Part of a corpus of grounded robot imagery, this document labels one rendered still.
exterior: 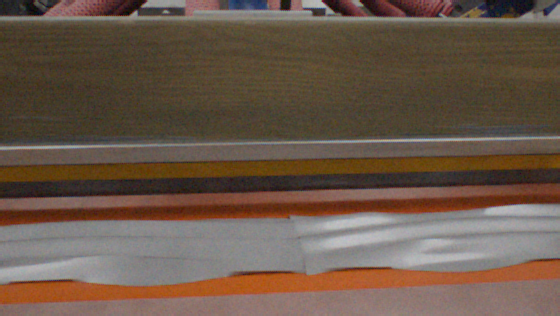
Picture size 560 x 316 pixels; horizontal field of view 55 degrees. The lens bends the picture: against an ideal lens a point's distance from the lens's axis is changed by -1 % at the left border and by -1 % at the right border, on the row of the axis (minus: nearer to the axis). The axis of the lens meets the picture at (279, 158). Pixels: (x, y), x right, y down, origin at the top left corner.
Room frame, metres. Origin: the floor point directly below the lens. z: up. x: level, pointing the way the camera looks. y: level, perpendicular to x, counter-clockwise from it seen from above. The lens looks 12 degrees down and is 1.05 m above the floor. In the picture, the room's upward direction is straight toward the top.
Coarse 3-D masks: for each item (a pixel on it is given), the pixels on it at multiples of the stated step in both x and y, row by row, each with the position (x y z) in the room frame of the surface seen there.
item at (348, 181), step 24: (552, 168) 0.32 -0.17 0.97; (0, 192) 0.29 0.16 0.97; (24, 192) 0.29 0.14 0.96; (48, 192) 0.29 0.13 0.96; (72, 192) 0.29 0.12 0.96; (96, 192) 0.29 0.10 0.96; (120, 192) 0.29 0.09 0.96; (144, 192) 0.30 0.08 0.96; (168, 192) 0.30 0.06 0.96; (192, 192) 0.30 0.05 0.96; (216, 192) 0.30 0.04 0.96; (240, 192) 0.30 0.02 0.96
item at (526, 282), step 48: (288, 192) 0.32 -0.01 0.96; (336, 192) 0.32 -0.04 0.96; (384, 192) 0.32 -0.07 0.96; (432, 192) 0.32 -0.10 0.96; (480, 192) 0.32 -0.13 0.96; (528, 192) 0.32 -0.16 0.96; (336, 288) 0.19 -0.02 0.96; (384, 288) 0.19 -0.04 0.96; (432, 288) 0.19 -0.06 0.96; (480, 288) 0.19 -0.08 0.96; (528, 288) 0.19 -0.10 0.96
